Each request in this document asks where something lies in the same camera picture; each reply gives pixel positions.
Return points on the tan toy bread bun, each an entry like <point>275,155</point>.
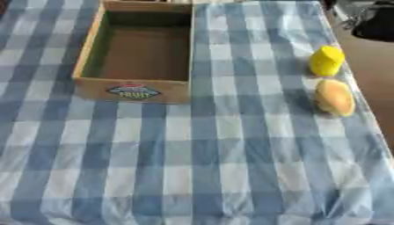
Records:
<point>335,97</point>

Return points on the tan cardboard box green inside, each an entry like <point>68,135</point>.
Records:
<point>134,91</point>

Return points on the yellow toy fruit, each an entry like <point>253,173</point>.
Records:
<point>326,61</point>

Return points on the black bag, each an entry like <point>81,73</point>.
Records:
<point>378,25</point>

